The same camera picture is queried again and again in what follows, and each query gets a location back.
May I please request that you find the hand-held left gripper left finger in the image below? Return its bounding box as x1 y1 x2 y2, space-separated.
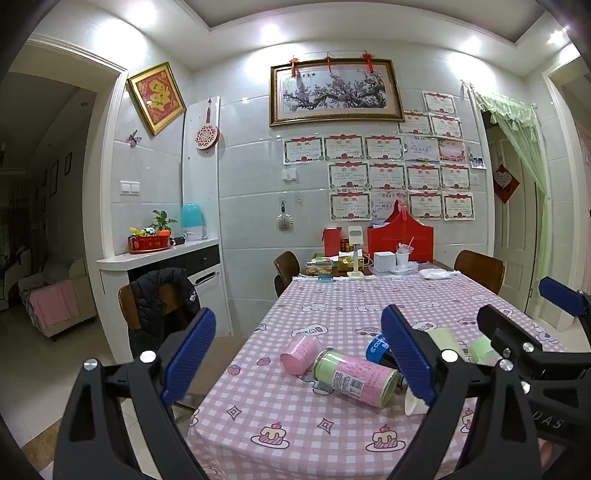
54 307 218 480

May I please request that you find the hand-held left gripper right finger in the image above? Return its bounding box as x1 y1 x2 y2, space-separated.
380 304 544 480

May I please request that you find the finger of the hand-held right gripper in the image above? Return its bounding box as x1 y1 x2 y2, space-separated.
538 276 591 326
476 304 591 385

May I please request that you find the light green cup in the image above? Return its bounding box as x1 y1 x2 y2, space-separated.
468 336 502 367

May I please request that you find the cream cup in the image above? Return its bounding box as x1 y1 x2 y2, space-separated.
427 327 462 358

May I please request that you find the white cup with straws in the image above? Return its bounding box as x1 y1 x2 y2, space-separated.
396 237 415 268

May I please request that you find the pink cup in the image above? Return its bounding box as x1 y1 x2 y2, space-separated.
280 335 323 376

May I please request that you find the black padded jacket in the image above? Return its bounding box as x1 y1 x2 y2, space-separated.
129 268 201 365

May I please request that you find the brown chair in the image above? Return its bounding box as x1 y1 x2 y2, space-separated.
454 250 506 296
117 276 195 333
274 251 301 297

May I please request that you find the white counter cabinet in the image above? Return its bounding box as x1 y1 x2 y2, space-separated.
97 237 234 365

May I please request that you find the white door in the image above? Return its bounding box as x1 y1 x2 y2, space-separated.
485 124 536 278

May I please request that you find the pink checked tablecloth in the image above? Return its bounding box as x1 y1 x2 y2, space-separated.
187 265 571 480

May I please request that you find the gold tissue box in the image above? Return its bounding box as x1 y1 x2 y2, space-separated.
338 251 365 273

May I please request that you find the large red gift box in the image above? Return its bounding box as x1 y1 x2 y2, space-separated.
367 203 435 264

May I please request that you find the red tray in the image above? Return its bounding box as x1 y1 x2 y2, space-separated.
128 233 175 254

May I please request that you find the stack of snack boxes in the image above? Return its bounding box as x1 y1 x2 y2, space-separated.
302 258 333 277

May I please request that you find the red heart door decoration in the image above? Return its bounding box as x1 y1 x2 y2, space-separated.
492 165 520 204

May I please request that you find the white desk lamp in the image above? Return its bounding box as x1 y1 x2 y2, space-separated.
347 227 366 279

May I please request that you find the small red box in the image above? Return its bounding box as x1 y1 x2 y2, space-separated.
322 227 342 257

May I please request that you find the blue and white humidifier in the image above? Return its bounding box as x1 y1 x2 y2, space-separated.
181 203 207 241

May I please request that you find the small potted plant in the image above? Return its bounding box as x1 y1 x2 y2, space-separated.
152 210 178 236

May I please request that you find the beige sofa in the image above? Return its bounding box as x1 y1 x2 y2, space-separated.
18 256 98 342

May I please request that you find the pink blanket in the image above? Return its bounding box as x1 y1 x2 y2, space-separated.
28 281 79 326

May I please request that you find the green lace curtain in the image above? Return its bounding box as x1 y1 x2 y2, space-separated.
471 90 552 296

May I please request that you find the hanging grey brush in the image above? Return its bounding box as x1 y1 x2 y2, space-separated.
276 200 295 232

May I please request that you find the group of award certificates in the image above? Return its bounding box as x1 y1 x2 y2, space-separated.
283 91 476 222

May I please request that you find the round red hanging ornament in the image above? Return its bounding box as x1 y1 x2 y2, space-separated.
195 98 220 151

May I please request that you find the framed red gold calligraphy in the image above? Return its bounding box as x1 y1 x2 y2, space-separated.
127 61 187 136

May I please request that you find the framed plum blossom painting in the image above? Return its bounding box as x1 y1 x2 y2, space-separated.
269 58 406 127

